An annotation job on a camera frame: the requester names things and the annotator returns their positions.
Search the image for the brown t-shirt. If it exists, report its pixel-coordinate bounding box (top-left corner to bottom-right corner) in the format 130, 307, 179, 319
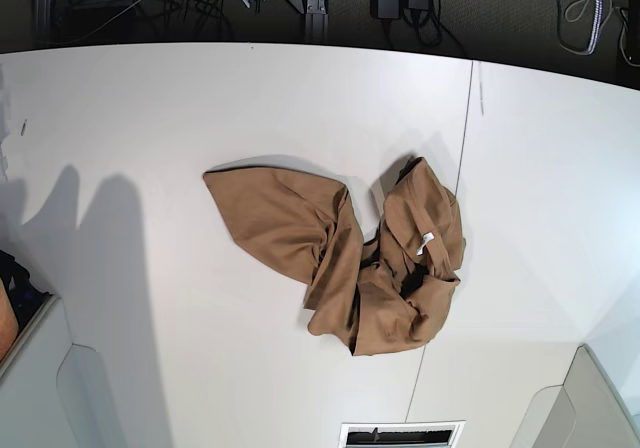
203, 158, 466, 356

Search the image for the white garment label tag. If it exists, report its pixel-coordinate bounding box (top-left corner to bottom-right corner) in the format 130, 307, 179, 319
416, 232, 435, 256

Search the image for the white floor vent grille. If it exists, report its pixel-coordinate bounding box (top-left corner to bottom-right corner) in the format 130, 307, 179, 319
338, 421, 466, 448

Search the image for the grey bin left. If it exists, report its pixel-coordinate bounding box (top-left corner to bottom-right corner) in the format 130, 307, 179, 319
1, 296, 112, 447

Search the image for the grey bin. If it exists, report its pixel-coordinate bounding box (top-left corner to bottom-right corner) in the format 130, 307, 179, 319
1, 296, 112, 447
511, 344, 639, 448

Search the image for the grey bin right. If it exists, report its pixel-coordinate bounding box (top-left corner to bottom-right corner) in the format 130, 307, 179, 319
511, 344, 639, 448

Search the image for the aluminium frame post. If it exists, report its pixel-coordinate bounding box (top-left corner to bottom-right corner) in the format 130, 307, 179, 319
303, 0, 329, 45

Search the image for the grey coiled cable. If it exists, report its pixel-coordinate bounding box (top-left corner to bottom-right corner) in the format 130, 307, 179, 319
549, 0, 616, 57

